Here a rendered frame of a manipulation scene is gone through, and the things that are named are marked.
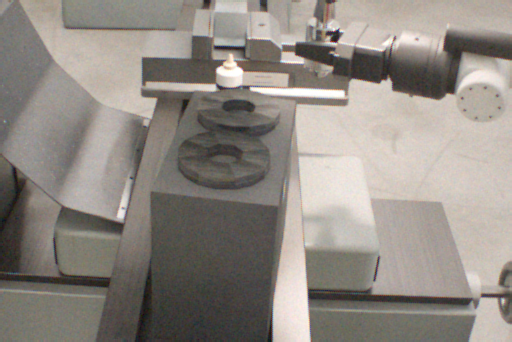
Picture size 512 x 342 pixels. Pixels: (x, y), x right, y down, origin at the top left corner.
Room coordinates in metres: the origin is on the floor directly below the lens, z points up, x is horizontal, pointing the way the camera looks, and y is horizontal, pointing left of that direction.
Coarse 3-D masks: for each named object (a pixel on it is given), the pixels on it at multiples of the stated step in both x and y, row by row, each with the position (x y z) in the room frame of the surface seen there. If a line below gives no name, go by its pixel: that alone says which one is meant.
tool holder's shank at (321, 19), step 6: (318, 0) 1.01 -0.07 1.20; (318, 6) 1.01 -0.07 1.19; (324, 6) 1.00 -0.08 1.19; (330, 6) 1.00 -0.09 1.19; (318, 12) 1.00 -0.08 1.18; (324, 12) 1.00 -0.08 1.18; (330, 12) 1.00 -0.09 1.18; (318, 18) 1.00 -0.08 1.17; (324, 18) 1.00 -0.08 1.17; (330, 18) 1.00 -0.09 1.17; (318, 24) 1.01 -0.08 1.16; (324, 24) 1.00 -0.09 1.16; (330, 24) 1.01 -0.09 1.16
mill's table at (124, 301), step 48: (192, 0) 1.64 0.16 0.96; (240, 0) 1.66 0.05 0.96; (144, 192) 0.87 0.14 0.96; (288, 192) 0.89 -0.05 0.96; (144, 240) 0.76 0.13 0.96; (288, 240) 0.78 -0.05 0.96; (144, 288) 0.67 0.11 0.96; (288, 288) 0.69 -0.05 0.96; (144, 336) 0.62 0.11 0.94; (288, 336) 0.61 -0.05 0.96
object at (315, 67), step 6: (306, 30) 1.01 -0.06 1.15; (306, 36) 1.01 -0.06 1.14; (312, 36) 1.00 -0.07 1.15; (318, 36) 0.99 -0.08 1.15; (324, 36) 0.99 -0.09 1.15; (330, 36) 0.99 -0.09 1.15; (336, 36) 1.00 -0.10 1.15; (324, 42) 0.99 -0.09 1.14; (330, 42) 0.99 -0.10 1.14; (336, 42) 1.00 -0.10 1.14; (306, 60) 1.00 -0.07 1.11; (306, 66) 1.00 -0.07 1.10; (312, 66) 1.00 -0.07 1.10; (318, 66) 0.99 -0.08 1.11; (324, 66) 0.99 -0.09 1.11; (330, 66) 1.00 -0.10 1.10; (318, 72) 0.99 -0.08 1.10; (324, 72) 0.99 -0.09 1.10
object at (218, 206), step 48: (192, 96) 0.79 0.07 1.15; (240, 96) 0.77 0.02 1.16; (192, 144) 0.66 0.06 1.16; (240, 144) 0.67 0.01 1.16; (288, 144) 0.70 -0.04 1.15; (192, 192) 0.59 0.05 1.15; (240, 192) 0.60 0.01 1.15; (192, 240) 0.59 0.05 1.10; (240, 240) 0.59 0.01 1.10; (192, 288) 0.59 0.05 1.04; (240, 288) 0.59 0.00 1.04; (192, 336) 0.59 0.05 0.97; (240, 336) 0.59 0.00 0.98
